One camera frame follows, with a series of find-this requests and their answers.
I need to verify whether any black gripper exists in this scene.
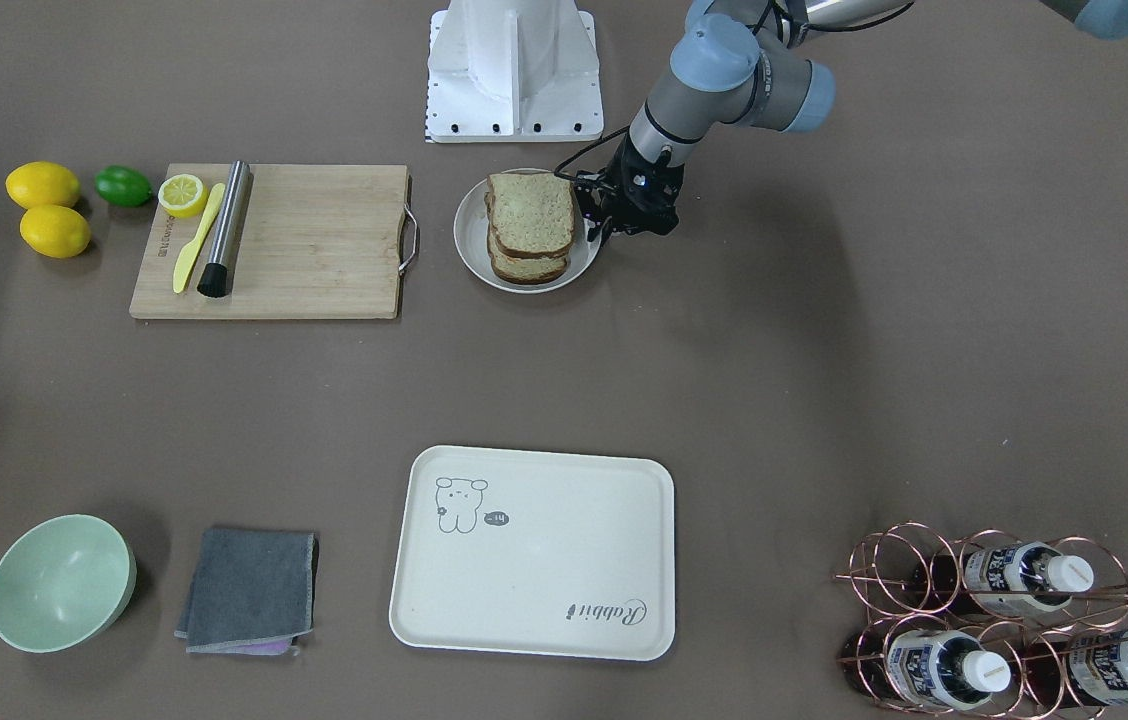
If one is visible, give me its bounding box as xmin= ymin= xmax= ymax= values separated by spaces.
xmin=584 ymin=135 xmax=684 ymax=249

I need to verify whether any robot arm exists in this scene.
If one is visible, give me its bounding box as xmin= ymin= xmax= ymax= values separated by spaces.
xmin=555 ymin=1 xmax=1128 ymax=251

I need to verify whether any cream rectangular tray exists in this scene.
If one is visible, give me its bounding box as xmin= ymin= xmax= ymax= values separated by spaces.
xmin=387 ymin=445 xmax=677 ymax=662

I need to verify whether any bamboo cutting board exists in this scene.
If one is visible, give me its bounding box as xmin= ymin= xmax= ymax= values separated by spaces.
xmin=130 ymin=163 xmax=416 ymax=321

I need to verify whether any steel muddler black tip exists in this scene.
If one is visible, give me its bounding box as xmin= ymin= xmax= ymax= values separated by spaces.
xmin=197 ymin=160 xmax=253 ymax=299

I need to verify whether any yellow plastic knife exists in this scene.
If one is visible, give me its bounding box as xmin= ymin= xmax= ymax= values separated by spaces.
xmin=171 ymin=183 xmax=226 ymax=293

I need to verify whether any half lemon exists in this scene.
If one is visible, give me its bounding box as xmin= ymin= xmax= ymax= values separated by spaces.
xmin=156 ymin=173 xmax=209 ymax=218

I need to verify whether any green lime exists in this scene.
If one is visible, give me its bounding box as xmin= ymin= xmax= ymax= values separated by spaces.
xmin=94 ymin=165 xmax=155 ymax=208

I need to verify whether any grey folded cloth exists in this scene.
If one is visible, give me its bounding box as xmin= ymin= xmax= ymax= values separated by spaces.
xmin=174 ymin=527 xmax=320 ymax=656

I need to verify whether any yellow lemon near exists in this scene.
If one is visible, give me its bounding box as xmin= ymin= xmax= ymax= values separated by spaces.
xmin=19 ymin=205 xmax=90 ymax=260

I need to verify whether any yellow lemon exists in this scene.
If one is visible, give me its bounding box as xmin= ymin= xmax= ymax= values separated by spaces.
xmin=19 ymin=205 xmax=90 ymax=260
xmin=5 ymin=161 xmax=81 ymax=209

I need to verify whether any tea bottle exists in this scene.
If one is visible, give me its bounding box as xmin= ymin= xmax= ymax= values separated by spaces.
xmin=838 ymin=629 xmax=1012 ymax=712
xmin=1022 ymin=630 xmax=1128 ymax=708
xmin=913 ymin=541 xmax=1095 ymax=620

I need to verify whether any yellow lemon far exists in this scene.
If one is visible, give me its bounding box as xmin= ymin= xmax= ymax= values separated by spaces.
xmin=5 ymin=161 xmax=81 ymax=209

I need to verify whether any mint green bowl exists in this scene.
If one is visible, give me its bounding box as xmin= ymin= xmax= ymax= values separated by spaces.
xmin=0 ymin=513 xmax=136 ymax=653

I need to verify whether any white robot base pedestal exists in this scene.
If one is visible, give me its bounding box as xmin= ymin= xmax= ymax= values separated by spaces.
xmin=424 ymin=1 xmax=605 ymax=143

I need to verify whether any copper wire bottle rack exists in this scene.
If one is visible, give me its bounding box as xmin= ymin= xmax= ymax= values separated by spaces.
xmin=837 ymin=521 xmax=1128 ymax=719

